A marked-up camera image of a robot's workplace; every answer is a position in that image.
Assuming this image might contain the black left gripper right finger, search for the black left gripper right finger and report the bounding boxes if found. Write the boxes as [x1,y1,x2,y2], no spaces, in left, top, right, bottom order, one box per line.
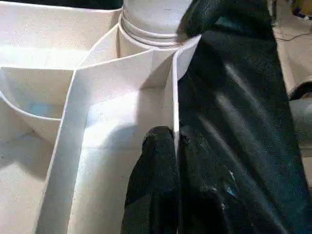
[177,126,256,234]

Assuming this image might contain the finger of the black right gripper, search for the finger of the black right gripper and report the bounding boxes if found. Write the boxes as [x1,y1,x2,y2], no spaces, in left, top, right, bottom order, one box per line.
[178,0,273,39]

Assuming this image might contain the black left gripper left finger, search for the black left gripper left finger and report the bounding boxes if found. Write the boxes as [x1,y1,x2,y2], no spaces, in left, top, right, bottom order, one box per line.
[121,126,181,234]

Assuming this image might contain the white plastic table leg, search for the white plastic table leg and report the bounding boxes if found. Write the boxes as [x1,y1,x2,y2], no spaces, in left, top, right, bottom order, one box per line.
[119,0,195,48]

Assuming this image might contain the white plastic table top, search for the white plastic table top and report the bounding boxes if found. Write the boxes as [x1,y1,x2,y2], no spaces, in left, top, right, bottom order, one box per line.
[0,1,202,234]

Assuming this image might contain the black plastic mat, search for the black plastic mat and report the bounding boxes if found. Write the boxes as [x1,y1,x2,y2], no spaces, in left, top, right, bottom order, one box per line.
[0,0,310,234]

